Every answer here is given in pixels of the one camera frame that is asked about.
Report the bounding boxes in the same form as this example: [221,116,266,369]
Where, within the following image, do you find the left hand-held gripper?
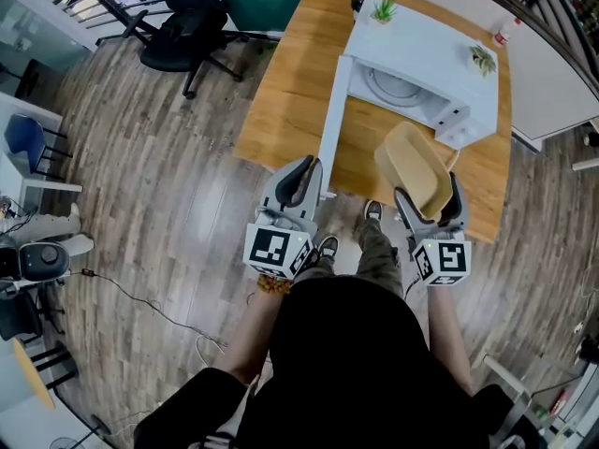
[241,154,325,282]

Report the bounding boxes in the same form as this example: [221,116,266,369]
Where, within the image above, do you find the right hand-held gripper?
[393,170,474,288]

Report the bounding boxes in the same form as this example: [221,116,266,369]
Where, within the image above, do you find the beige plastic bowl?
[373,120,455,222]

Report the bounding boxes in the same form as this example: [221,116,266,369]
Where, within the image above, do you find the white microwave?
[317,0,500,200]

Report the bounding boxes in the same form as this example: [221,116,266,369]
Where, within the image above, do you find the person's right forearm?
[425,282,476,392]

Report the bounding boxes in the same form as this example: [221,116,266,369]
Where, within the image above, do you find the person's left forearm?
[212,287,291,387]

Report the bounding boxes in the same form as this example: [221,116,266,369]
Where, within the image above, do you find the person's left shoe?
[317,235,341,261]

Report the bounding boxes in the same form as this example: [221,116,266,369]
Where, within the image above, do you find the person's olive trousers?
[294,217,404,298]

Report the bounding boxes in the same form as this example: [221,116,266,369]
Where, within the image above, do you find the wooden table with white legs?
[232,0,514,245]

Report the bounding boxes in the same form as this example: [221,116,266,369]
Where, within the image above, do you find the pale succulent potted plant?
[467,43,498,80]

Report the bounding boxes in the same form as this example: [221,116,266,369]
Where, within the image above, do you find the person's black shirt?
[133,276,548,449]

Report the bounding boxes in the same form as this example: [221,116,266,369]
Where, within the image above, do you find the black mesh office chair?
[120,0,252,101]

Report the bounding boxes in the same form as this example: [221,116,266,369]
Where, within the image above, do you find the plastic bottle with red cap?
[493,16,523,46]

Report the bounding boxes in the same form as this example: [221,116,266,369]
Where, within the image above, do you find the green spiky potted plant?
[369,0,400,26]

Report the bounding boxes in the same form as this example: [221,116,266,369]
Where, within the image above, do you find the black and white round device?
[17,240,71,282]

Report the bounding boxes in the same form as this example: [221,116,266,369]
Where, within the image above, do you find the black railing with wooden handrail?
[51,0,174,49]

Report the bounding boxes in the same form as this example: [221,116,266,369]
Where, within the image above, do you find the blue chair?
[3,112,74,177]

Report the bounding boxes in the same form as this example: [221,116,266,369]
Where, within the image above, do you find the white desk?
[0,91,84,214]

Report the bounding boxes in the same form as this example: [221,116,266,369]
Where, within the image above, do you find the black floor fan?
[49,413,113,449]

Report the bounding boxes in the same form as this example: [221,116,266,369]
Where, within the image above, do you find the amber beaded bracelet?
[255,273,294,297]

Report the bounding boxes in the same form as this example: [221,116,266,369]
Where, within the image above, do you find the white floor cable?
[194,334,228,369]

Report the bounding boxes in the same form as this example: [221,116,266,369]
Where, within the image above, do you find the grey shoulder strap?
[481,353,534,448]

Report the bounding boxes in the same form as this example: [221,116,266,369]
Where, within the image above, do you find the black floor cable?
[69,268,229,349]

